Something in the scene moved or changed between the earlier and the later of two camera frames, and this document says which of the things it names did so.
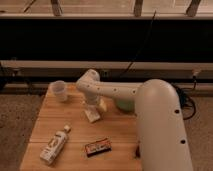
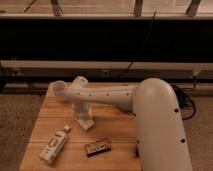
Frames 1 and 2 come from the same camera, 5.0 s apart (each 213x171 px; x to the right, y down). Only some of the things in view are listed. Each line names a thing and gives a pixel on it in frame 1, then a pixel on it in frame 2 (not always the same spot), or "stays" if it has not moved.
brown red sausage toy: x=137 y=152 stays
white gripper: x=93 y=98 to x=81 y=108
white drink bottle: x=54 y=145 stays
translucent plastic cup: x=59 y=89 stays
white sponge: x=92 y=113 to x=85 y=123
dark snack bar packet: x=98 y=147 stays
